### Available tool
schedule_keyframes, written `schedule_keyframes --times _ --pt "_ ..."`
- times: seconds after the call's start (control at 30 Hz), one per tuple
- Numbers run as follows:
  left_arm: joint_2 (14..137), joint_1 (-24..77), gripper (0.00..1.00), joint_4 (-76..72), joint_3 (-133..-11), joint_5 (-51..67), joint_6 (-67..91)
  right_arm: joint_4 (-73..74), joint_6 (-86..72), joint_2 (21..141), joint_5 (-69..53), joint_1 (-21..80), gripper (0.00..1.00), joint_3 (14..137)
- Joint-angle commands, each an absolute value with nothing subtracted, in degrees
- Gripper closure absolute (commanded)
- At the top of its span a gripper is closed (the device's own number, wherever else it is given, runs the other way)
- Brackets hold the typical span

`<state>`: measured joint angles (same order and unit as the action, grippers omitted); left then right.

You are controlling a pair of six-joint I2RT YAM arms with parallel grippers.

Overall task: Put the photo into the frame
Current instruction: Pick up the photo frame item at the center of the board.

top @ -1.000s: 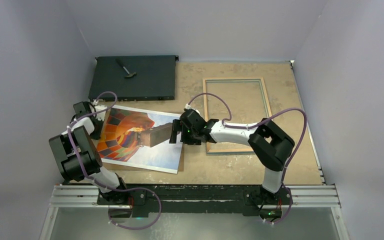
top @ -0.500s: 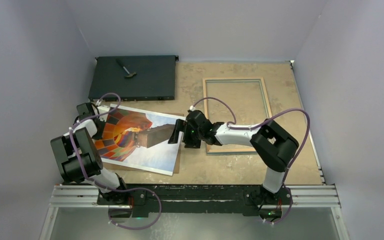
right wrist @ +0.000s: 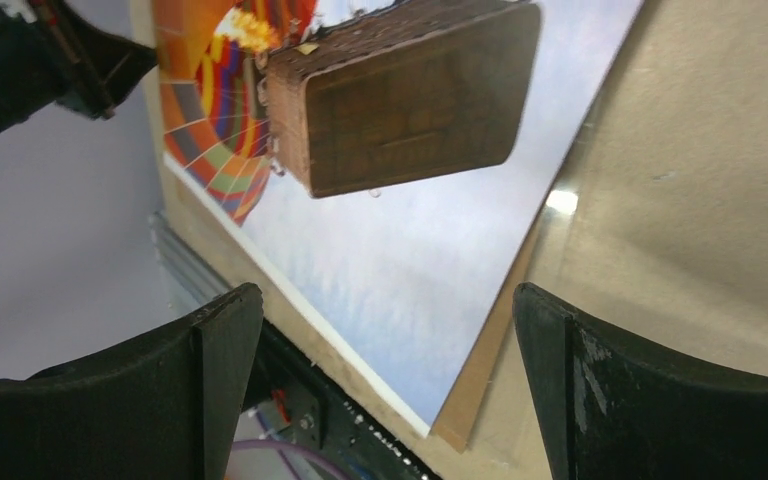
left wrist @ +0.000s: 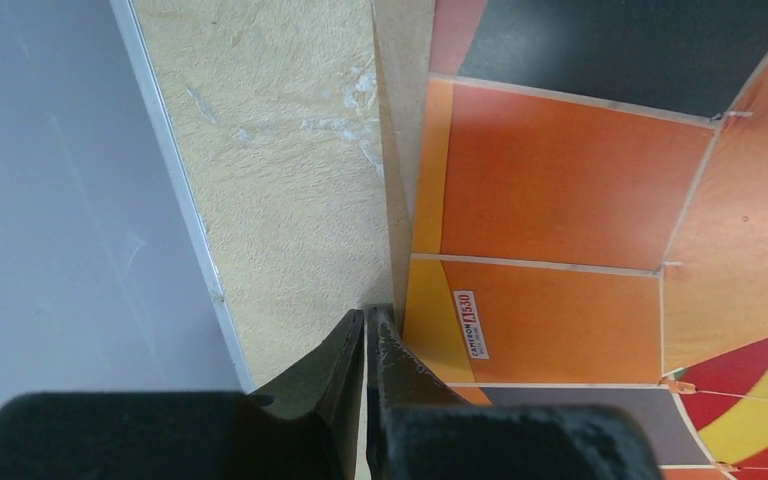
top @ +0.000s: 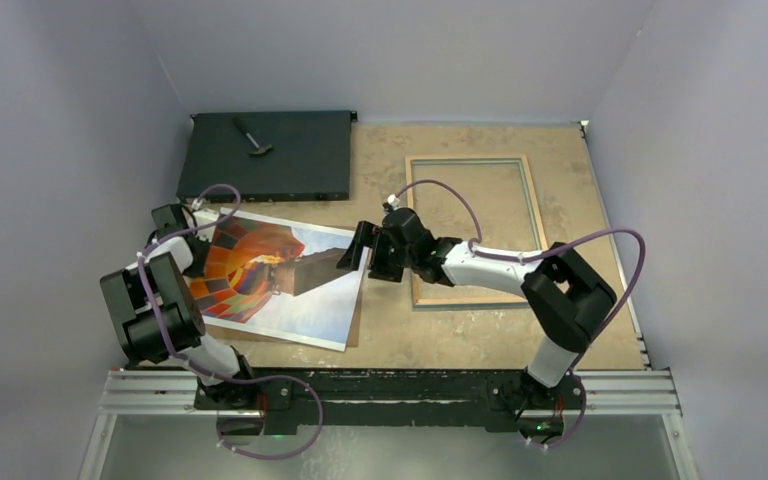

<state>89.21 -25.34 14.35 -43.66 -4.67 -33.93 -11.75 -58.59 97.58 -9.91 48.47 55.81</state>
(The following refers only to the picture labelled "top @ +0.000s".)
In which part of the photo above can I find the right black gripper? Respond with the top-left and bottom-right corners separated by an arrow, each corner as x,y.
338,221 -> 416,283

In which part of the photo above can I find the blue wooden picture frame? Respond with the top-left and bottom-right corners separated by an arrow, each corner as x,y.
404,154 -> 550,311

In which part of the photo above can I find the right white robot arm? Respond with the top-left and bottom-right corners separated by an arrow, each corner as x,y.
336,207 -> 617,407

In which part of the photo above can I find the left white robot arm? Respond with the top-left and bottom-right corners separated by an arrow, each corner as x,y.
100,204 -> 258,409

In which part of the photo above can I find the hot air balloon photo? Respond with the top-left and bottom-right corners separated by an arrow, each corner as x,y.
188,209 -> 369,354

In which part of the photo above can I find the dark flat box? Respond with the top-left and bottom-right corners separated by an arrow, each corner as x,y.
176,110 -> 358,202

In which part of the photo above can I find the small black hammer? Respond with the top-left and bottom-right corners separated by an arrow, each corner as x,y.
232,116 -> 273,157

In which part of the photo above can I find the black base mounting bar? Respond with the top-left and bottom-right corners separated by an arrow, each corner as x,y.
194,368 -> 585,436

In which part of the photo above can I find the aluminium rail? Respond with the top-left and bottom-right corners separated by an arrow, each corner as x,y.
99,369 -> 682,415

